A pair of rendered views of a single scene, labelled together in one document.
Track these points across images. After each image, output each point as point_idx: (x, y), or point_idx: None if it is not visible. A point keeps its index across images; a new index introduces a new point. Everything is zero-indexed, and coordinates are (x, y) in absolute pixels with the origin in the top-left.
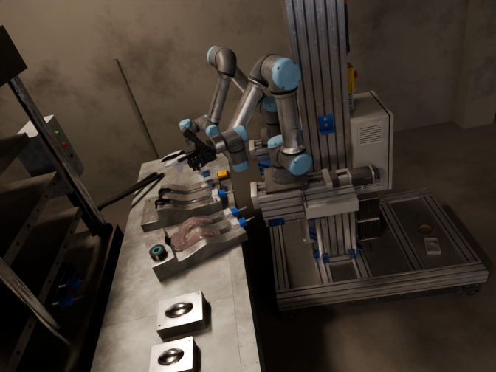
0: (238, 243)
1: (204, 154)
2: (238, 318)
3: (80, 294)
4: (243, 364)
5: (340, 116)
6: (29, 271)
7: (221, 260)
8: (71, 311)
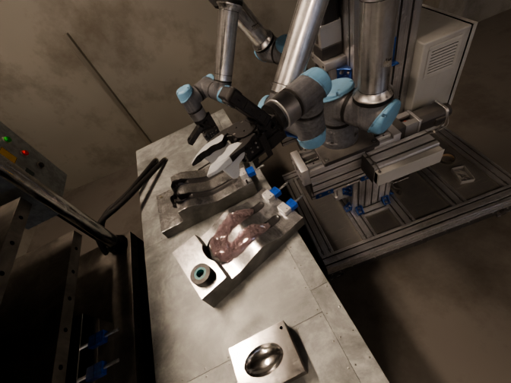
0: (295, 232)
1: (266, 134)
2: (346, 347)
3: (113, 345)
4: None
5: (405, 38)
6: (24, 356)
7: (283, 260)
8: (108, 379)
